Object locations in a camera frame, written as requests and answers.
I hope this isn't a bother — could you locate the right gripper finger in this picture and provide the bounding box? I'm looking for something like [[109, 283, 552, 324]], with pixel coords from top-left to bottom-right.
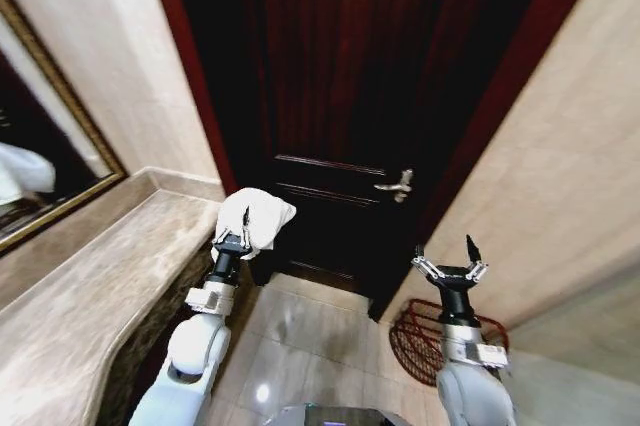
[[464, 233, 491, 284], [410, 244, 446, 282]]

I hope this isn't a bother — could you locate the white used towel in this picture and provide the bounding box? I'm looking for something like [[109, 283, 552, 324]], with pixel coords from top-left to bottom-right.
[[215, 187, 298, 262]]

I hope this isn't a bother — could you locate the beige marble vanity counter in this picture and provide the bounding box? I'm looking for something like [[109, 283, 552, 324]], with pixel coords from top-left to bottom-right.
[[0, 167, 227, 426]]

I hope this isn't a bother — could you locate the dark wooden door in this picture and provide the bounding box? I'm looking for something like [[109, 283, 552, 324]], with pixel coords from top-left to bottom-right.
[[172, 0, 464, 325]]

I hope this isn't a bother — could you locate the gold framed mirror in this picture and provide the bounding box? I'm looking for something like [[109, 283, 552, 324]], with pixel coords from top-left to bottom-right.
[[0, 0, 129, 258]]

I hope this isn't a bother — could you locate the red wire hamper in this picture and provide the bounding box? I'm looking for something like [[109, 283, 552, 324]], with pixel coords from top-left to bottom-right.
[[389, 297, 509, 388]]

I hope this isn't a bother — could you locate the silver door handle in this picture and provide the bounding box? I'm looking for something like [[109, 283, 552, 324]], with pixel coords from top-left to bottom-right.
[[373, 168, 415, 204]]

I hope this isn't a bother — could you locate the red wooden door frame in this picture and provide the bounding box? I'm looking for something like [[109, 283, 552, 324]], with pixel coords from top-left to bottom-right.
[[143, 0, 614, 326]]

